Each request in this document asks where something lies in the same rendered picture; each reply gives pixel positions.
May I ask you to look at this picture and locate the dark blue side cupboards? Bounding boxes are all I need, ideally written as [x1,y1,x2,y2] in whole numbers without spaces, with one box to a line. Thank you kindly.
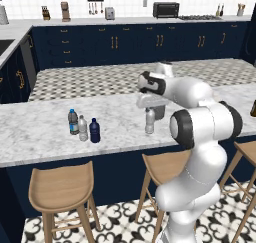
[0,46,32,105]

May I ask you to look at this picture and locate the dark blue island cabinet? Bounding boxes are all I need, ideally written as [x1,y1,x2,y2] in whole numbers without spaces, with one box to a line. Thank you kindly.
[0,135,256,243]

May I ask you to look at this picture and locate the gas hob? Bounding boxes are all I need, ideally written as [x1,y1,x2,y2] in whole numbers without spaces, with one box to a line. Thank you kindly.
[177,14,224,22]

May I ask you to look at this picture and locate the dark blue glass bottle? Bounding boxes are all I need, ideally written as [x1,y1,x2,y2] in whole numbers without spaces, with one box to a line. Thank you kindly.
[89,117,102,144]

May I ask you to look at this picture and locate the pot of kitchen tools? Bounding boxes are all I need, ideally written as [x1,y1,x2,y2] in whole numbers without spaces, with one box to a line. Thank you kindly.
[236,2,246,18]

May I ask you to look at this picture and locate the knife block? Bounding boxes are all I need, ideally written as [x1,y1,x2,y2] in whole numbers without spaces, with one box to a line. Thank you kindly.
[40,5,52,22]

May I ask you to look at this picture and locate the grey dishwasher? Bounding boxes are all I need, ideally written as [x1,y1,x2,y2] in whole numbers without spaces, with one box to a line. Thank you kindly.
[19,34,38,92]

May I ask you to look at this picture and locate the rail with hanging tools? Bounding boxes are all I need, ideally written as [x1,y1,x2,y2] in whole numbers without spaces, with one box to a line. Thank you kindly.
[86,0,105,16]

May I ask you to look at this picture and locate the kitchen sink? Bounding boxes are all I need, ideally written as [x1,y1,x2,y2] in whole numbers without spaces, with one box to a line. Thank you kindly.
[0,38,16,57]

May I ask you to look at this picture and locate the blue-labelled plastic bottle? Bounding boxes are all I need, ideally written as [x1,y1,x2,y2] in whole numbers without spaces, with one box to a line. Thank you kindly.
[67,108,80,136]

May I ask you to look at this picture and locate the black toaster oven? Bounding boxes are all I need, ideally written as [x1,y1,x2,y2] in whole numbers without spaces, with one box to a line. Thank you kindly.
[152,1,181,20]

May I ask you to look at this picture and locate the silver toaster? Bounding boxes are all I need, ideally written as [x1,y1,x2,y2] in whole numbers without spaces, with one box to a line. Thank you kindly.
[104,6,117,21]

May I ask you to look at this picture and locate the wooden bar stool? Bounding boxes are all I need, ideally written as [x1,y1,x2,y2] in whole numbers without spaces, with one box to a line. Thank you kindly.
[134,149,193,243]
[28,160,102,243]
[218,140,256,243]

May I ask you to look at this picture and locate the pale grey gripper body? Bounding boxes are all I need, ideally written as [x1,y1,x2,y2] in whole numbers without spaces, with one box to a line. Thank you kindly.
[135,92,170,110]

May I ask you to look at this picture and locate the dark blue base cupboards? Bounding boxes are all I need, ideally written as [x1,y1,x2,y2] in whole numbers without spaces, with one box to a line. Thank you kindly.
[30,21,250,71]

